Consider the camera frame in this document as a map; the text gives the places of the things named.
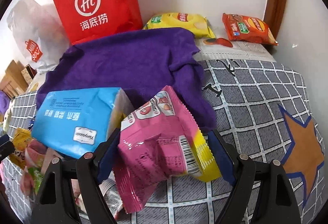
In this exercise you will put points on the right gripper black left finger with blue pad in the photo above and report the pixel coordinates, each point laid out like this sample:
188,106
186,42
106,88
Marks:
102,159

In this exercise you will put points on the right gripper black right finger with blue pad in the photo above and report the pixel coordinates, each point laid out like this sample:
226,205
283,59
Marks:
276,202

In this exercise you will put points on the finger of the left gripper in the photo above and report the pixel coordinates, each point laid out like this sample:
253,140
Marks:
6,147

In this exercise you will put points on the pink and yellow snack bag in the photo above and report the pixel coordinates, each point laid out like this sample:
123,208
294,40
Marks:
158,140

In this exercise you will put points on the yellow snack packet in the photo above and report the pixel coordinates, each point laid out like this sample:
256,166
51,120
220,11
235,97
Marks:
20,141

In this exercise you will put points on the wooden chair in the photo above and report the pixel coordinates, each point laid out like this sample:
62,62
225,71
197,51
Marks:
13,83

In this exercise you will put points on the blue tissue pack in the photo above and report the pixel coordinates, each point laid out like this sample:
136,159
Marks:
74,122

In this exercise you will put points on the small patterned box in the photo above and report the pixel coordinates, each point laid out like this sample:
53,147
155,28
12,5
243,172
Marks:
28,74

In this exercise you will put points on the grey checked bed sheet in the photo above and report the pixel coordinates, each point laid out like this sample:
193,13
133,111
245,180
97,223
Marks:
262,109

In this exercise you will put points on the white plastic Miniso bag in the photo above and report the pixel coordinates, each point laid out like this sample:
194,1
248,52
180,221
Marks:
40,38

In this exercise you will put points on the purple towel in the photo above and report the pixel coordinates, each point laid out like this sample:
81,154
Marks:
141,63

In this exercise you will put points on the red paper shopping bag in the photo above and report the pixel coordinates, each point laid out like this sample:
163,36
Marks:
86,20

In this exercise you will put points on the orange chips bag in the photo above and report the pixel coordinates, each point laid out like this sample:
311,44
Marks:
250,29

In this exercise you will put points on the yellow chips bag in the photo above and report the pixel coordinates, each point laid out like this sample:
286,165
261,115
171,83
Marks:
195,23

